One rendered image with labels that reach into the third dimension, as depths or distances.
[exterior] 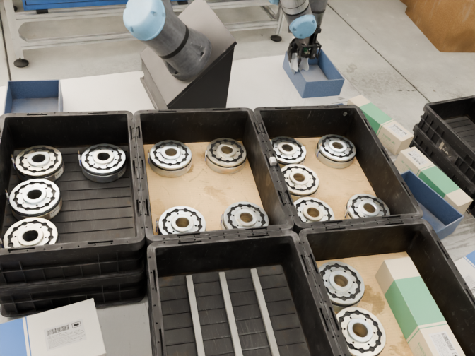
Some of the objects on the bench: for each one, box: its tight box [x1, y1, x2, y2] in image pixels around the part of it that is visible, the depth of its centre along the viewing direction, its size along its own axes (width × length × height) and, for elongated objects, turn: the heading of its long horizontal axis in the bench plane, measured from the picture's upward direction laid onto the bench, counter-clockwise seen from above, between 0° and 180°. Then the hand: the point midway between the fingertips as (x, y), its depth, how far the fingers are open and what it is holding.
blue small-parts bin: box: [282, 49, 345, 98], centre depth 176 cm, size 20×15×7 cm
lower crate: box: [0, 247, 146, 317], centre depth 113 cm, size 40×30×12 cm
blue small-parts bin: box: [3, 79, 63, 114], centre depth 142 cm, size 20×15×7 cm
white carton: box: [0, 298, 107, 356], centre depth 93 cm, size 20×12×9 cm, turn 106°
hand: (295, 69), depth 173 cm, fingers closed
